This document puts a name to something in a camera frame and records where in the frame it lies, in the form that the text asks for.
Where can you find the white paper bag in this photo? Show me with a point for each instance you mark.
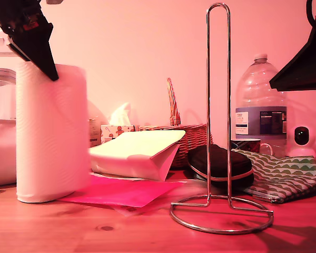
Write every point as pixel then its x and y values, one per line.
pixel 137 147

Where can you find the white tissue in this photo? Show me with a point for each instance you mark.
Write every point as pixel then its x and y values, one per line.
pixel 121 114

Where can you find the pink paper sheet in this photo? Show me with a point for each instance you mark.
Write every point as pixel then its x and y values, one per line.
pixel 126 192

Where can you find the small white round camera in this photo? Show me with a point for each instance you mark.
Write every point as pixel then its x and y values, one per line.
pixel 301 137

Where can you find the gingerbread print tissue box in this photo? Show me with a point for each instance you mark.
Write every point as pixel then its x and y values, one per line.
pixel 121 131

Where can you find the pale storage container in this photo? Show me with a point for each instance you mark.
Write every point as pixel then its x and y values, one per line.
pixel 2 158

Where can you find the clear labelled bottle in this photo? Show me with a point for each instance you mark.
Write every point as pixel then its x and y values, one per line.
pixel 93 131

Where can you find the large clear water bottle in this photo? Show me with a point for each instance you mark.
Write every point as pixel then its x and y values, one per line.
pixel 255 100

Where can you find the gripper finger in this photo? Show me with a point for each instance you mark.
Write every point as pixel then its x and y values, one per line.
pixel 38 47
pixel 18 51
pixel 308 71

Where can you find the green patterned fabric pouch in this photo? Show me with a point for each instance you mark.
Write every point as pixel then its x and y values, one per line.
pixel 279 174

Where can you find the dark patterned mug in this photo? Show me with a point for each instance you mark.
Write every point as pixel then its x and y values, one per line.
pixel 248 145

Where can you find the white paper towel roll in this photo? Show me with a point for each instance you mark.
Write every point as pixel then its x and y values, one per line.
pixel 50 131

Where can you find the black zip case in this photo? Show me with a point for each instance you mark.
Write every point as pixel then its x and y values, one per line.
pixel 219 163

